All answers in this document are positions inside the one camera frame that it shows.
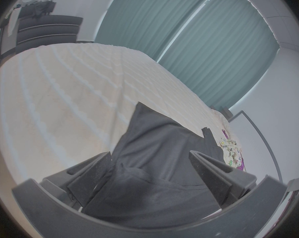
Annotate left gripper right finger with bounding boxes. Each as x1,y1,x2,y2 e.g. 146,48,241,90
189,150,257,205

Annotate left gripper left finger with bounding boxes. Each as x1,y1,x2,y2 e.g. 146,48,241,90
42,151,113,206

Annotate black T-shirt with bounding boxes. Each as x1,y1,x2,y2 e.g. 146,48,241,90
83,101,225,229

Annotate bed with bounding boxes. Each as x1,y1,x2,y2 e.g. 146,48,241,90
0,42,282,208

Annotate purple satin garment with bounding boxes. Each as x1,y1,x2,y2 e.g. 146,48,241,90
221,129,246,172

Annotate white printed pyjama top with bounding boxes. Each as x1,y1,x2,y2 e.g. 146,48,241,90
219,137,244,168

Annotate cream pillow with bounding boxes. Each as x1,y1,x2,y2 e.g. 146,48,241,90
212,108,230,131

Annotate grey bedside table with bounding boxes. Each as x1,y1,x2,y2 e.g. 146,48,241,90
220,107,234,119

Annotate blue-green curtain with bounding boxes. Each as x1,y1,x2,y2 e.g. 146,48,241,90
159,0,280,110
95,0,224,59

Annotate black chest of drawers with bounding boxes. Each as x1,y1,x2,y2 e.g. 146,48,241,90
0,1,83,59

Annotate white cloth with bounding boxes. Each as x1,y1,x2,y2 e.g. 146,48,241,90
7,8,20,37

